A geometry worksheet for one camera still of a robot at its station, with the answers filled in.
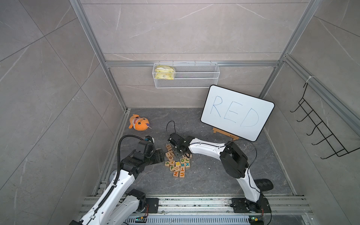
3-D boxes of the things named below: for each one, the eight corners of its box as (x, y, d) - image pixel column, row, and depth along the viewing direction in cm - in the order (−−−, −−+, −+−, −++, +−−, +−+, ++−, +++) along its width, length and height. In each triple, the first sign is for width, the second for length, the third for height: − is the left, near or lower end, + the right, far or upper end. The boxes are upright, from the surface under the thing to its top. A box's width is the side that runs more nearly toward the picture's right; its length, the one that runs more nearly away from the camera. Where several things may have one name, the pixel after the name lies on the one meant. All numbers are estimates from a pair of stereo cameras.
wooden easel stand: (211, 132, 106) (212, 128, 103) (212, 130, 108) (213, 126, 104) (237, 142, 100) (239, 139, 97) (237, 140, 102) (239, 137, 98)
